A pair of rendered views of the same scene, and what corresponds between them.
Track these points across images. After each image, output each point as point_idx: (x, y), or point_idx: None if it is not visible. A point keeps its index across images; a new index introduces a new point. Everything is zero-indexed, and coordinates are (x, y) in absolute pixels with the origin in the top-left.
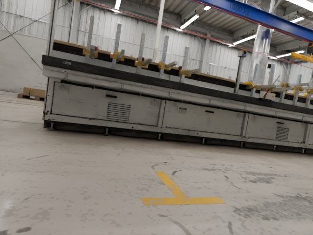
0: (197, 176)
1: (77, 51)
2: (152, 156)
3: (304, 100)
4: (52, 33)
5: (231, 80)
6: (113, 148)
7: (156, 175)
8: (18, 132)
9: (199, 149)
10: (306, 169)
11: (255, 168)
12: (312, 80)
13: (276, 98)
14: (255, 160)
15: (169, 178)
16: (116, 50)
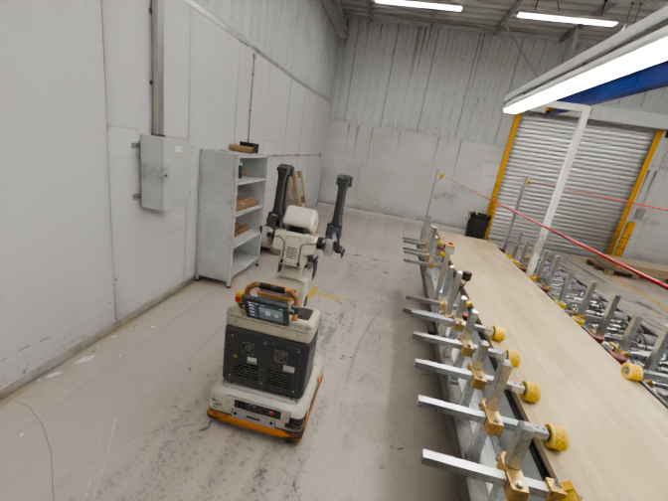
0: (331, 305)
1: (438, 240)
2: (366, 306)
3: (533, 442)
4: (421, 229)
5: (464, 290)
6: (383, 300)
7: (336, 296)
8: (406, 283)
9: (400, 343)
10: (335, 394)
11: (341, 341)
12: (479, 340)
13: (489, 366)
14: (366, 364)
15: (331, 297)
16: (424, 239)
